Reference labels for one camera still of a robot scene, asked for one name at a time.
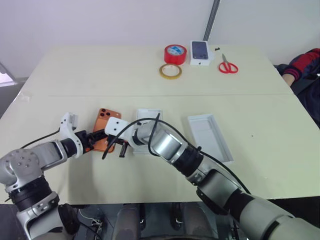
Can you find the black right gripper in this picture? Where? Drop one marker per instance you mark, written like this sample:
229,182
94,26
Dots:
119,140

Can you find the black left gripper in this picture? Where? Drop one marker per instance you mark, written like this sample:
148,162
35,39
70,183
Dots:
84,141

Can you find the orange smartphone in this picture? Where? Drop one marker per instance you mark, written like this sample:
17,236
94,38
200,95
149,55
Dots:
101,122

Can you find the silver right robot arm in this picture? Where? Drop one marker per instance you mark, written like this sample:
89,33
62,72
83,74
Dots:
170,146

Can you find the red blue striped sleeve forearm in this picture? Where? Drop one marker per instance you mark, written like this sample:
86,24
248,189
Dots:
303,61

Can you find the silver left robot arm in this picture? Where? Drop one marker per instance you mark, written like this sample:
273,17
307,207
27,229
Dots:
27,160

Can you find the white phone box base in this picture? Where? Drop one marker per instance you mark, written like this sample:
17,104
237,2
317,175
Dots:
148,113

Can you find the white phone box lid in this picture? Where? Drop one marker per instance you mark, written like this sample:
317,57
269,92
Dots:
212,140

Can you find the printed white phone box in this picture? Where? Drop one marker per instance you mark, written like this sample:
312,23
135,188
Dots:
200,51

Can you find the bystander bare hand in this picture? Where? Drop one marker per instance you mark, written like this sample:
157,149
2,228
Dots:
288,79

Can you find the yellow tape roll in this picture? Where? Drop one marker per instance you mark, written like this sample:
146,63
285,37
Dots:
163,73

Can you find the red tape roll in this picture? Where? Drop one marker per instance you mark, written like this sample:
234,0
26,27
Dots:
175,53

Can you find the small black clip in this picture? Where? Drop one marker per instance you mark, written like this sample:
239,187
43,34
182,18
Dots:
217,48

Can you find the bystander dark clothed body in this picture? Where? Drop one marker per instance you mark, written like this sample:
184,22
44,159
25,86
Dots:
308,95

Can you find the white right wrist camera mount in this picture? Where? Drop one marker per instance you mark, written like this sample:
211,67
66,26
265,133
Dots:
115,126

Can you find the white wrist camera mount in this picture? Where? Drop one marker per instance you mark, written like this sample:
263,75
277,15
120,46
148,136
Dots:
67,125
115,126

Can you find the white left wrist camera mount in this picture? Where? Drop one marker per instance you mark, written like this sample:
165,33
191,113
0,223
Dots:
67,125

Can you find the grey metal profile post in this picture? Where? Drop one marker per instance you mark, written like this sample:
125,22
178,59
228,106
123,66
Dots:
212,20

